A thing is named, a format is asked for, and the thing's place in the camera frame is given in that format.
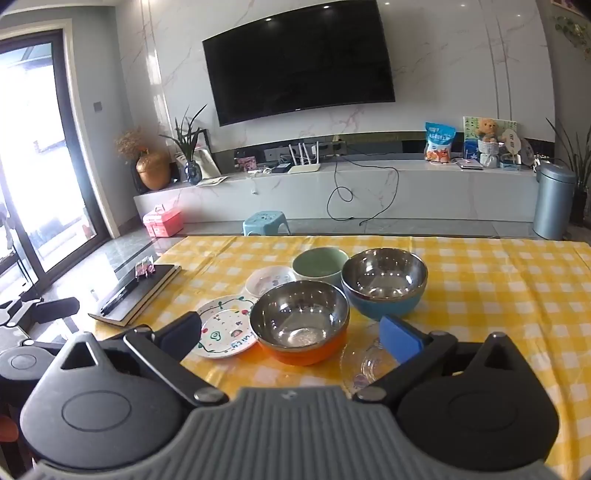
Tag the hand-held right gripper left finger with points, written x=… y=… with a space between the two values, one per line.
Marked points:
x=182 y=334

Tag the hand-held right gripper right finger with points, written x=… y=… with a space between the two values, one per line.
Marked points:
x=401 y=339

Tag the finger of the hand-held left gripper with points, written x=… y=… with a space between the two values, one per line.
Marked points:
x=51 y=308

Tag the blue steel bowl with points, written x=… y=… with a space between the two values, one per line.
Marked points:
x=392 y=307

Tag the white plate with vine drawing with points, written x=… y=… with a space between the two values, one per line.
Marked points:
x=221 y=327

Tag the clear glass plate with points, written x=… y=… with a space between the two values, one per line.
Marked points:
x=364 y=364

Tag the small white printed plate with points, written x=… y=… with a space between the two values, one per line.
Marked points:
x=267 y=281

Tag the orange steel bowl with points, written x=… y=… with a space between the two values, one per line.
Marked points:
x=300 y=354

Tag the green ceramic bowl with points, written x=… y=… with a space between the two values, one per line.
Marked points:
x=318 y=268

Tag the black notebook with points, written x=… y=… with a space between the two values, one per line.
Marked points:
x=143 y=295

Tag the black pen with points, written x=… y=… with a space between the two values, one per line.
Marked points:
x=117 y=297

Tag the pink binder clip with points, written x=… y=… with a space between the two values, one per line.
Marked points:
x=144 y=268

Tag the yellow checkered tablecloth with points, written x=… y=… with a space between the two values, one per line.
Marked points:
x=485 y=286

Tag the pink storage box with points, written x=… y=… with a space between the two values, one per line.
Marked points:
x=161 y=224

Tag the blue plastic stool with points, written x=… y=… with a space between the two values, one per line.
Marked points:
x=265 y=219

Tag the white marble tv cabinet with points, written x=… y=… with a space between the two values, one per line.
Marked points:
x=438 y=194

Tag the white booklet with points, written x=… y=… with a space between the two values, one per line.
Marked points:
x=211 y=181

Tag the blue glass vase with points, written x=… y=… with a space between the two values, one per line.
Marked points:
x=193 y=173

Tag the gold vase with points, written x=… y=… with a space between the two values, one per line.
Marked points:
x=153 y=173

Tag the sliding glass door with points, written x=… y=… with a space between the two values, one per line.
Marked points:
x=69 y=138

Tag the black framed picture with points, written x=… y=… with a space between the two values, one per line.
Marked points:
x=208 y=161

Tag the pink photo card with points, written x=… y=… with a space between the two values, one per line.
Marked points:
x=246 y=164

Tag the dried flowers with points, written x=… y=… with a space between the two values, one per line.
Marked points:
x=129 y=143

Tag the silver tablet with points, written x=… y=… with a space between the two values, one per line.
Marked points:
x=470 y=165

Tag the green leafy plant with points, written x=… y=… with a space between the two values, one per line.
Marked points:
x=187 y=138

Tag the white router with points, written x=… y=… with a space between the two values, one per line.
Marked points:
x=304 y=168

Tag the blue snack bag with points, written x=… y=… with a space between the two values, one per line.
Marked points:
x=439 y=143

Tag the grey trash can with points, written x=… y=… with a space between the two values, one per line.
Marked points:
x=554 y=203

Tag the white woven basket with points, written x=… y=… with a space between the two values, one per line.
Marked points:
x=489 y=154

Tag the green painting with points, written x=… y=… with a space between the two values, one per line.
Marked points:
x=470 y=127

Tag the tall potted plant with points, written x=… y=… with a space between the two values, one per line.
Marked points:
x=581 y=203

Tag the decorated display plate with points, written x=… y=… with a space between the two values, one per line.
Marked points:
x=527 y=151

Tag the brown teddy bear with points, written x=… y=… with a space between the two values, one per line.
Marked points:
x=488 y=130

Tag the round paper fan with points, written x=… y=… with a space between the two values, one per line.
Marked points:
x=511 y=141

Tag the hanging vine plant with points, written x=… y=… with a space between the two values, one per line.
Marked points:
x=575 y=32

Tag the wall-mounted television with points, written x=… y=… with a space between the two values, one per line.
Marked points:
x=295 y=60

